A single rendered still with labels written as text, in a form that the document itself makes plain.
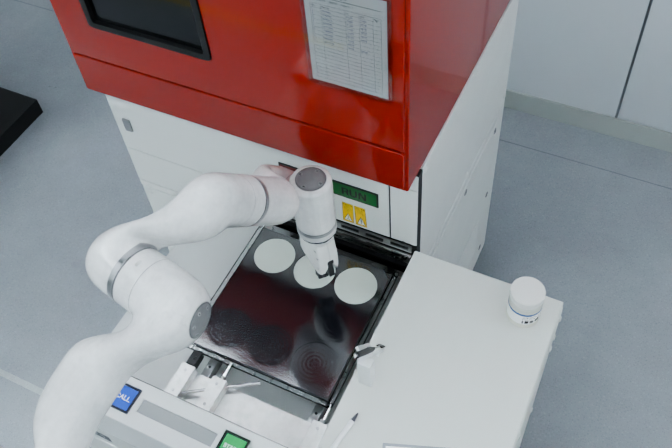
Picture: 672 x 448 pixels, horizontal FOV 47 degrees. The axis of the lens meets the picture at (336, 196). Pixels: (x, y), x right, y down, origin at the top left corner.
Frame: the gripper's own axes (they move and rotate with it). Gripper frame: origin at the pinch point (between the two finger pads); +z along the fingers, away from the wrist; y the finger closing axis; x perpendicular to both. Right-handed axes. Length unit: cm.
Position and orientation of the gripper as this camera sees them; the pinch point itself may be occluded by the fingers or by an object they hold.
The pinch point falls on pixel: (322, 269)
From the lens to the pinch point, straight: 176.8
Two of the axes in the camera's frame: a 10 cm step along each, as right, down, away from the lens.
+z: 0.6, 6.3, 7.8
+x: 8.8, -4.1, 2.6
